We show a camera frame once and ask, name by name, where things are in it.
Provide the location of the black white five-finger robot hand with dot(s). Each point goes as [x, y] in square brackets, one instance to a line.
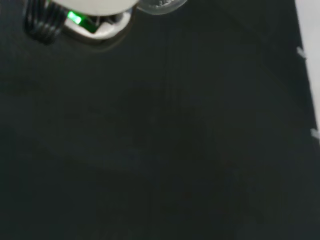
[100, 18]

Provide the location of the black bench cloth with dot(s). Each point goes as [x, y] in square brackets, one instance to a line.
[150, 150]

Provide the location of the small grey cloth clip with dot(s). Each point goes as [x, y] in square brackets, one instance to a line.
[315, 133]
[301, 53]

